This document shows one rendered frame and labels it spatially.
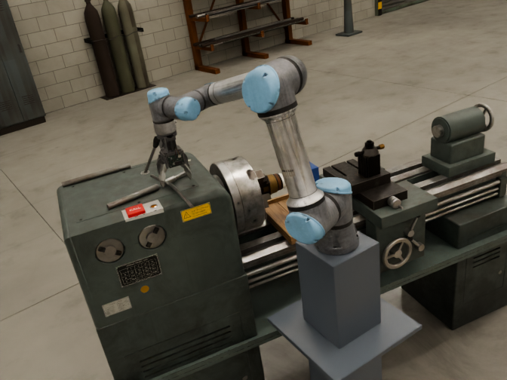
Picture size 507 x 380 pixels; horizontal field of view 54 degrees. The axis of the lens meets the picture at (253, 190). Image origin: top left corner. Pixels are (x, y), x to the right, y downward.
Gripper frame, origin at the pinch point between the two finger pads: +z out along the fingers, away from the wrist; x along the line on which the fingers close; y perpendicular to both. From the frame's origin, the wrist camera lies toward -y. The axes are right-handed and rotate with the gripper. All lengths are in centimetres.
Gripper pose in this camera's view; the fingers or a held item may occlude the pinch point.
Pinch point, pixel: (176, 180)
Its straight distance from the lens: 187.2
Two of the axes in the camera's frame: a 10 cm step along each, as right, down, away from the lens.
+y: 3.9, 3.7, -8.4
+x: 9.1, -2.9, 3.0
